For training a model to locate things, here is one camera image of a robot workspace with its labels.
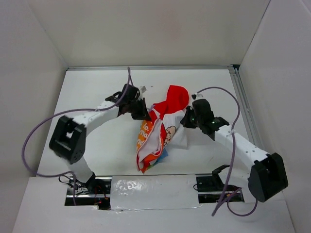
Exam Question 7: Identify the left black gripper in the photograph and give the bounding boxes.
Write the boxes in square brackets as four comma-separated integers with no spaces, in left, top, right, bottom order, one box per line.
[127,97,151,121]

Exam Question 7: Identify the colourful rainbow kids jacket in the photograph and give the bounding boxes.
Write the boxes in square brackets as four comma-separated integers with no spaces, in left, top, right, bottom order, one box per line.
[136,85,190,173]

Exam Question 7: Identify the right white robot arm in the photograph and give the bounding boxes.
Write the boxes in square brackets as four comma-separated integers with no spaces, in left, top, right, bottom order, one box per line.
[181,99,288,202]

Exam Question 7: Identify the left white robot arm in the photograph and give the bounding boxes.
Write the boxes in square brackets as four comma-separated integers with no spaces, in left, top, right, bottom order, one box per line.
[49,84,151,194]

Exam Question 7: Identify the white taped front panel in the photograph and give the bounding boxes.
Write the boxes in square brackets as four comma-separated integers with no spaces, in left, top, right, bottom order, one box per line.
[110,175,200,210]

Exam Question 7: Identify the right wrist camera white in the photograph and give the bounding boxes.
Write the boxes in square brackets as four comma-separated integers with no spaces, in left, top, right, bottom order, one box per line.
[191,93,204,100]

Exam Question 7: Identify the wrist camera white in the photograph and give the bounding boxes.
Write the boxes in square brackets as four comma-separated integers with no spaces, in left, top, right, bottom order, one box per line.
[191,93,204,100]
[139,86,147,93]

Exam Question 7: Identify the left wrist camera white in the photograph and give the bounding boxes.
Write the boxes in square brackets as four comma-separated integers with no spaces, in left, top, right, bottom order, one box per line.
[139,86,147,93]

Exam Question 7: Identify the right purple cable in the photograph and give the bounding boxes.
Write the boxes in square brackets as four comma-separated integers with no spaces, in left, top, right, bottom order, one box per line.
[194,86,259,217]

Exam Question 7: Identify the aluminium frame rail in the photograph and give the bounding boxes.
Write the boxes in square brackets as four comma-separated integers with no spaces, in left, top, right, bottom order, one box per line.
[67,64,270,170]

